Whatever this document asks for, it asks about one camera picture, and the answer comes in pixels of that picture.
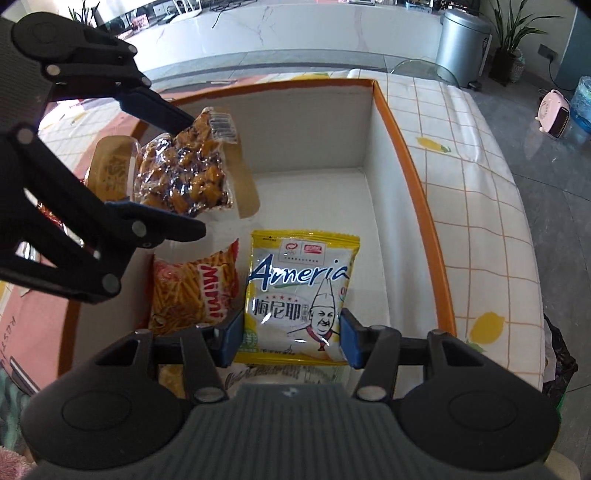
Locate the black plastic bag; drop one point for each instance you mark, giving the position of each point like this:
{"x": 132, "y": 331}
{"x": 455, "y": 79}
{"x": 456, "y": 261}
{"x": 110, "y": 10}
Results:
{"x": 558, "y": 355}

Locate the blue water jug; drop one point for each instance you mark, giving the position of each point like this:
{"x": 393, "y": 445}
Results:
{"x": 582, "y": 106}

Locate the white checkered tablecloth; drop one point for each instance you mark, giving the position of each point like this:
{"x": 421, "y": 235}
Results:
{"x": 485, "y": 207}

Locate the plant in black pot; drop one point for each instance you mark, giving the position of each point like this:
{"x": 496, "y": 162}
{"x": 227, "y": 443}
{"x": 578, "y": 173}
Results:
{"x": 505, "y": 64}

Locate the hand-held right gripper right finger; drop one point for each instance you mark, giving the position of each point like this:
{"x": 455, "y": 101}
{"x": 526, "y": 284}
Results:
{"x": 351, "y": 341}

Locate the orange cardboard box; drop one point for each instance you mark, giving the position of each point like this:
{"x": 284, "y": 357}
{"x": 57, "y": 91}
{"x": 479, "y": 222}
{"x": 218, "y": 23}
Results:
{"x": 369, "y": 258}

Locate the white router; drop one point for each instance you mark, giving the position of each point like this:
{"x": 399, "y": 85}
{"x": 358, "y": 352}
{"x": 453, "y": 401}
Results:
{"x": 184, "y": 7}

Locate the clear bag of brown snacks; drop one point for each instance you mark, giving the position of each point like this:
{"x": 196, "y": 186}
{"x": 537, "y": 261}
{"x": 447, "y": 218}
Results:
{"x": 184, "y": 170}

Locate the white marble TV cabinet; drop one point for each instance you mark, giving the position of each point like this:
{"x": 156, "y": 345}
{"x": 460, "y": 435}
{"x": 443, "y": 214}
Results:
{"x": 277, "y": 27}

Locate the yellow white chip packet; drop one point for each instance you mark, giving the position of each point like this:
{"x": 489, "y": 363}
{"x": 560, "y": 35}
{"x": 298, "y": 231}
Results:
{"x": 295, "y": 300}

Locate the orange stick snack packet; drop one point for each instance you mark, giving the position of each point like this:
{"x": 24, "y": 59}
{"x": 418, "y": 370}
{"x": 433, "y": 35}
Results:
{"x": 184, "y": 295}

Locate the silver trash can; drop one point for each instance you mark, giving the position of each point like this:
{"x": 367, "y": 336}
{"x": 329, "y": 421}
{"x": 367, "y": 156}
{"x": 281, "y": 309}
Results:
{"x": 461, "y": 46}

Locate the pink space heater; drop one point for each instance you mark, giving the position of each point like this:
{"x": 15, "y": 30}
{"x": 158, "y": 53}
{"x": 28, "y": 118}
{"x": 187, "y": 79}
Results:
{"x": 554, "y": 113}

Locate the tan snack packet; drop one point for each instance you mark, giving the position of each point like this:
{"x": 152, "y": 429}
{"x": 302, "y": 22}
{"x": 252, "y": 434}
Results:
{"x": 111, "y": 168}

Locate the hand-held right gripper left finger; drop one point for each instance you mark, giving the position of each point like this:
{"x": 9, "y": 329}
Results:
{"x": 233, "y": 337}

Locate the wall socket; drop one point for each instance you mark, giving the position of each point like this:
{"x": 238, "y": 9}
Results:
{"x": 547, "y": 51}

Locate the round glass table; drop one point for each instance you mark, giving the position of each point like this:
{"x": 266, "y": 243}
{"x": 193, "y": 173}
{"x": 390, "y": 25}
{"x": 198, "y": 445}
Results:
{"x": 415, "y": 70}

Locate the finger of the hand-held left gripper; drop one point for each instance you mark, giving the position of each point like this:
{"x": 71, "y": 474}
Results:
{"x": 134, "y": 210}
{"x": 152, "y": 108}

